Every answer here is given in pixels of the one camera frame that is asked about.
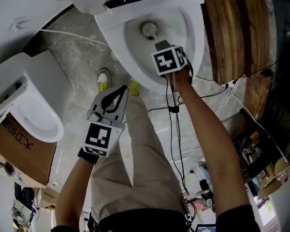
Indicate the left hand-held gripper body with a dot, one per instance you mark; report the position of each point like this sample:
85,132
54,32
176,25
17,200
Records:
97,138

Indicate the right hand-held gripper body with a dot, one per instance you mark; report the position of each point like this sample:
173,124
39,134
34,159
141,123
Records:
166,62

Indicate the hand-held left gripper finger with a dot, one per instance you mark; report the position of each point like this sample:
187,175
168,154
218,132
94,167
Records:
122,107
96,101

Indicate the white toilet with labelled lid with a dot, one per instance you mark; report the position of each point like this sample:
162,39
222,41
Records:
135,57

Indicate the white toilet brush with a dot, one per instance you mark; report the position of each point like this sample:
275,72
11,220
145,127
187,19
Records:
149,29

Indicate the person's left forearm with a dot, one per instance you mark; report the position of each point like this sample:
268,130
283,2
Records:
72,192

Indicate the person's right forearm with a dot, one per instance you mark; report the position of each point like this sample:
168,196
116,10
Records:
212,134

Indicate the white toilet with plain lid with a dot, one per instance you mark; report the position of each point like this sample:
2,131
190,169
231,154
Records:
38,122

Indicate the person's left hand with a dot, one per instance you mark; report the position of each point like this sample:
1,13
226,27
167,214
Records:
89,156

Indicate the person's left shoe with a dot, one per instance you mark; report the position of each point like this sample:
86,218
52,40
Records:
103,80

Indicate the person's shoe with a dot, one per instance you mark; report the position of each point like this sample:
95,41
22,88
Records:
103,80
134,88

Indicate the person's right shoe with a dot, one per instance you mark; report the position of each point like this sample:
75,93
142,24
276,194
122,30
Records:
134,88

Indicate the person's beige trousers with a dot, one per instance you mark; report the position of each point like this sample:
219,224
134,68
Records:
145,168

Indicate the small white power strip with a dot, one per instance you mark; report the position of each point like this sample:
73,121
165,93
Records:
232,85

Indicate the wooden step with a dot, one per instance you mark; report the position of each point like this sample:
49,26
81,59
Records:
234,33

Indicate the brown cardboard box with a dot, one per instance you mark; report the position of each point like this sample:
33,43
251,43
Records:
21,158

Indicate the person's black shirt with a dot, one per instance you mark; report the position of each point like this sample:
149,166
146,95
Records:
145,222

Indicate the black green device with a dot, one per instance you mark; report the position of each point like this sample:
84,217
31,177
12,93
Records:
206,192

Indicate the black table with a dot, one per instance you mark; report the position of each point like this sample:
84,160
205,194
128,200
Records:
263,144

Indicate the small lit screen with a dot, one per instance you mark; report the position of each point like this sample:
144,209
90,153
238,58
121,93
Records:
206,228

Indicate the open cardboard box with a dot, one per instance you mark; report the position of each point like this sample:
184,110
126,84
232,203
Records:
273,180

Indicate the white wall socket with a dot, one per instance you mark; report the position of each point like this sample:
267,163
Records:
17,25

